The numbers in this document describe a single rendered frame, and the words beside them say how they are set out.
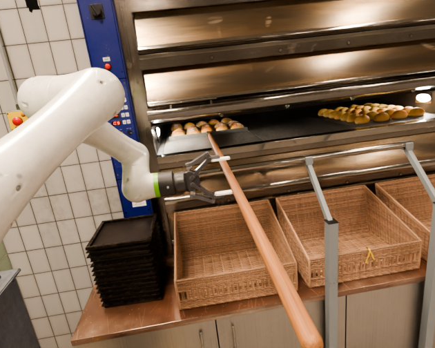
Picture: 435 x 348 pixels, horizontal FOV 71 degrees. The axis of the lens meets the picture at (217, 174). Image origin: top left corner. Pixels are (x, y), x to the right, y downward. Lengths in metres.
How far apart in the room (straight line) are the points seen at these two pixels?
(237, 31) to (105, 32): 0.63
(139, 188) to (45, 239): 0.97
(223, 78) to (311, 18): 0.54
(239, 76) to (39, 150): 1.24
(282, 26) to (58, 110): 1.30
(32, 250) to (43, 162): 1.46
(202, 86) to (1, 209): 1.26
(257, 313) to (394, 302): 0.66
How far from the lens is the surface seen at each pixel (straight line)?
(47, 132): 0.63
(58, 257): 2.02
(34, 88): 0.87
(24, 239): 2.02
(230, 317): 1.48
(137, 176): 1.14
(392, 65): 2.00
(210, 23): 1.68
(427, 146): 2.24
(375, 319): 1.77
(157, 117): 1.50
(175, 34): 1.65
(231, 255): 1.79
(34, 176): 0.59
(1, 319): 0.77
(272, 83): 1.69
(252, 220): 0.76
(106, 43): 1.65
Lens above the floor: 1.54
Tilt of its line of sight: 17 degrees down
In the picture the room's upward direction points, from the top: 7 degrees counter-clockwise
